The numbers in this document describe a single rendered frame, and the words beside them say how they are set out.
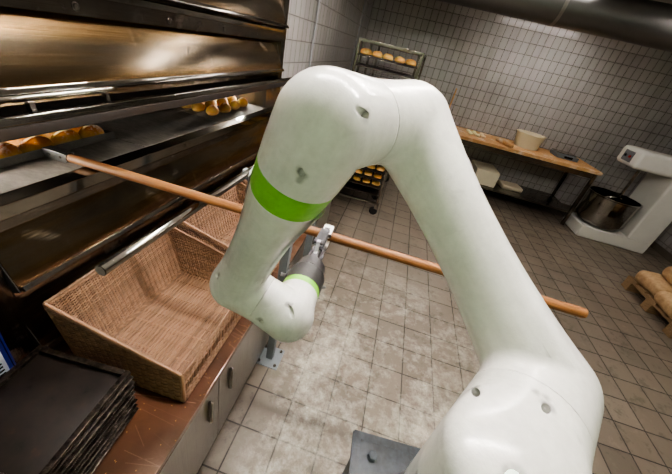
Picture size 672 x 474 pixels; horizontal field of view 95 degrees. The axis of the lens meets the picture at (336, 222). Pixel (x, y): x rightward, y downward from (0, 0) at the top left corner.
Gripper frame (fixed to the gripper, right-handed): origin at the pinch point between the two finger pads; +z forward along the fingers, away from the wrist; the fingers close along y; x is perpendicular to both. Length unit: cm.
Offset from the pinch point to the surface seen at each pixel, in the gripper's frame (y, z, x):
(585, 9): -119, 280, 144
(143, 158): 2, 20, -80
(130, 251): 3, -28, -44
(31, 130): -22, -26, -66
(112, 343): 42, -29, -55
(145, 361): 46, -29, -44
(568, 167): 33, 407, 272
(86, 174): 1, -3, -81
